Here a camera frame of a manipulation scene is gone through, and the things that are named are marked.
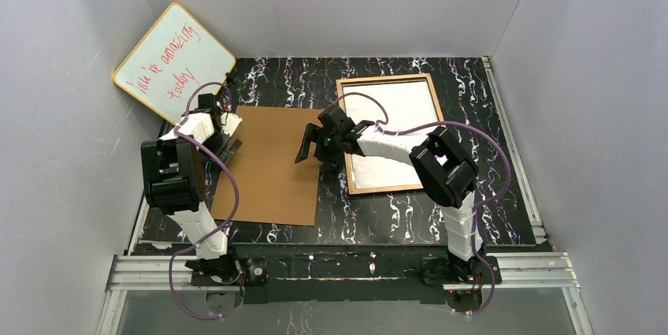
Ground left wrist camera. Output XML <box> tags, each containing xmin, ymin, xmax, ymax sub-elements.
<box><xmin>221</xmin><ymin>112</ymin><xmax>243</xmax><ymax>137</ymax></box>

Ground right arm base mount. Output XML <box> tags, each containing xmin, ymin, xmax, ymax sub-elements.
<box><xmin>417</xmin><ymin>256</ymin><xmax>503</xmax><ymax>287</ymax></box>

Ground brown backing board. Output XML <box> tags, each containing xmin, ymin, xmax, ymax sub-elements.
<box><xmin>228</xmin><ymin>106</ymin><xmax>321</xmax><ymax>226</ymax></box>

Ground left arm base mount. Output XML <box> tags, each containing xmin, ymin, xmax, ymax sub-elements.
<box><xmin>185</xmin><ymin>257</ymin><xmax>268</xmax><ymax>287</ymax></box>

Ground white board yellow rim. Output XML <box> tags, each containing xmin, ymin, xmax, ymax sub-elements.
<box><xmin>112</xmin><ymin>2</ymin><xmax>236</xmax><ymax>125</ymax></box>

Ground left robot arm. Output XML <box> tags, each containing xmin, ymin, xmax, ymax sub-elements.
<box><xmin>140</xmin><ymin>94</ymin><xmax>242</xmax><ymax>272</ymax></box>

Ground aluminium rail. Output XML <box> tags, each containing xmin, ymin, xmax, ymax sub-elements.
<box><xmin>97</xmin><ymin>247</ymin><xmax>592</xmax><ymax>334</ymax></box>

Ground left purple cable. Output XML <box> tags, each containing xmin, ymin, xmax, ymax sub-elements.
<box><xmin>169</xmin><ymin>80</ymin><xmax>241</xmax><ymax>321</ymax></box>

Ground wooden picture frame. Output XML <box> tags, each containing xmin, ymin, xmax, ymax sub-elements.
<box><xmin>335</xmin><ymin>73</ymin><xmax>447</xmax><ymax>196</ymax></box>

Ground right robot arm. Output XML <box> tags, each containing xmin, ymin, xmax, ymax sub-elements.
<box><xmin>295</xmin><ymin>106</ymin><xmax>483</xmax><ymax>262</ymax></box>

